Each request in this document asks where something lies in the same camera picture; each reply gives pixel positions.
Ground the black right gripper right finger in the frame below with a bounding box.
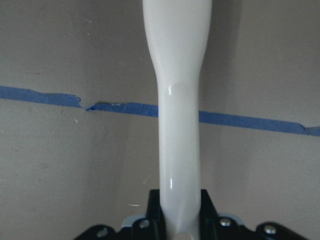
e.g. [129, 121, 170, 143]
[199, 189, 306, 240]

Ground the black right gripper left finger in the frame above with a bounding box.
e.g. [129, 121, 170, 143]
[76, 189, 167, 240]

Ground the white hand brush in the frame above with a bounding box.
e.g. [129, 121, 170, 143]
[142, 0, 213, 240]

